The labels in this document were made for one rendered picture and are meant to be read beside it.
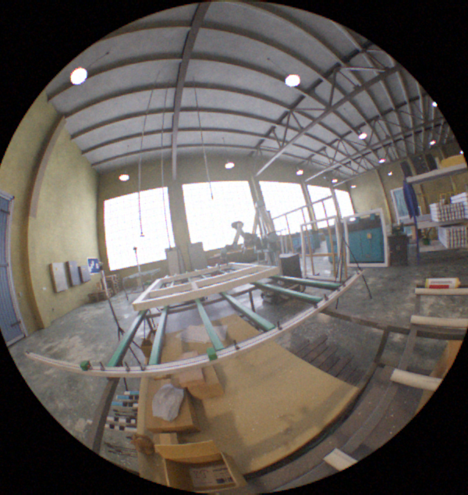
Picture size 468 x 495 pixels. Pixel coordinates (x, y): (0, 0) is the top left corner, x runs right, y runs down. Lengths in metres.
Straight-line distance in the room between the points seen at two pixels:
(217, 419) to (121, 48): 8.05
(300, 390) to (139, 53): 8.03
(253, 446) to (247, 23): 8.02
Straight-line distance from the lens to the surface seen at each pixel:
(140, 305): 1.39
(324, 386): 0.72
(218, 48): 7.40
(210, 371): 0.73
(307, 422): 0.64
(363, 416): 0.69
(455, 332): 0.76
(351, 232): 4.87
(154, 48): 7.33
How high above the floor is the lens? 1.24
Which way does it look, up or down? level
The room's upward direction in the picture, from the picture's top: 12 degrees counter-clockwise
